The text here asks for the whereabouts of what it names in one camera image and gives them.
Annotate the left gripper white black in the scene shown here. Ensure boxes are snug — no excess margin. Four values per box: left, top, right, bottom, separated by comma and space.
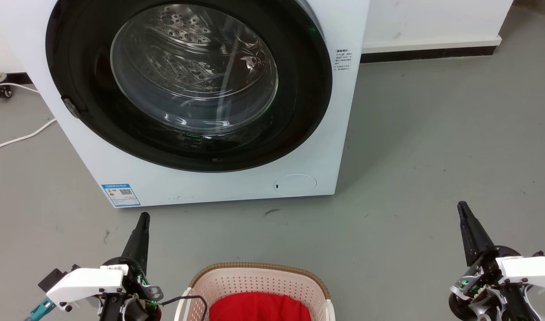
46, 212, 164, 321

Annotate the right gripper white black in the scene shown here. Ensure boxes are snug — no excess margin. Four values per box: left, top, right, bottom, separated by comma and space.
448, 201, 545, 321

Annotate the cream perforated laundry basket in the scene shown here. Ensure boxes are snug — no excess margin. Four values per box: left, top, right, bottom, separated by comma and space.
173, 262, 336, 321

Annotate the blue energy label sticker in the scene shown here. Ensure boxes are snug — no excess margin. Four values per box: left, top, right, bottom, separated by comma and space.
101, 183, 142, 208

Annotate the white front-load washing machine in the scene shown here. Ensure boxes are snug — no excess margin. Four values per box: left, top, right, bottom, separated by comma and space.
0, 0, 371, 209

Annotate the teal connector piece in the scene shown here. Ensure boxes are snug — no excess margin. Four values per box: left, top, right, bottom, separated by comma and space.
25, 298, 57, 321

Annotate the red cloth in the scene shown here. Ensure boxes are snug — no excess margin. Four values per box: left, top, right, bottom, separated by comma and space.
208, 292, 313, 321

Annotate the grey washer door latch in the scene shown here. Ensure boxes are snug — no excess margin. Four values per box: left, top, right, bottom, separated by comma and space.
62, 95, 82, 119

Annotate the round white filter cover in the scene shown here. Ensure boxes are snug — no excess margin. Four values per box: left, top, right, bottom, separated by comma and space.
274, 174, 318, 197

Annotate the black round glass washer door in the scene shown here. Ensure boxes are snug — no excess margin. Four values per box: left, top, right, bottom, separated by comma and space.
45, 0, 334, 173

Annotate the small white warning sticker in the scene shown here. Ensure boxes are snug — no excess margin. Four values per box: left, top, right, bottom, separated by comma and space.
334, 48, 352, 72

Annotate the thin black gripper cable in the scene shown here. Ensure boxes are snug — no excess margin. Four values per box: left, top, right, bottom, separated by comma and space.
158, 295, 209, 321

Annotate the thick white floor cable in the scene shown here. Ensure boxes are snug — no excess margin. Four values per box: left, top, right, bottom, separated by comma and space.
0, 118, 58, 154

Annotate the thin white floor cable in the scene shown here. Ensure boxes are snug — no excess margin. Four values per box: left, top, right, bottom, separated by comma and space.
0, 82, 39, 95

